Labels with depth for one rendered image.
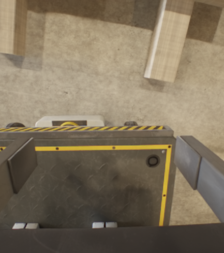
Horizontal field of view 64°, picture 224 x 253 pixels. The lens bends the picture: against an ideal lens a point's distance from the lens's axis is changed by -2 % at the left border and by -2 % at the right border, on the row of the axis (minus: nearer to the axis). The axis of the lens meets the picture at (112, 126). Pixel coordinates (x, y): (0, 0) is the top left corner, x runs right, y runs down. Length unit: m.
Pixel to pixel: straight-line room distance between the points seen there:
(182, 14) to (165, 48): 0.13
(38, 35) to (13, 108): 0.33
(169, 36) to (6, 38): 0.57
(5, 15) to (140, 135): 0.61
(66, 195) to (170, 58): 0.59
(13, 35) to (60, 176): 0.51
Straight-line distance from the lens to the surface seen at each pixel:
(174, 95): 0.86
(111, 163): 0.55
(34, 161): 0.17
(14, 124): 0.81
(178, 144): 0.16
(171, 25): 0.75
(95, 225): 0.67
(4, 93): 0.92
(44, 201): 0.65
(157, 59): 0.72
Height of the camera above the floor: 0.80
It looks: 73 degrees down
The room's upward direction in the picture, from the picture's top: 174 degrees clockwise
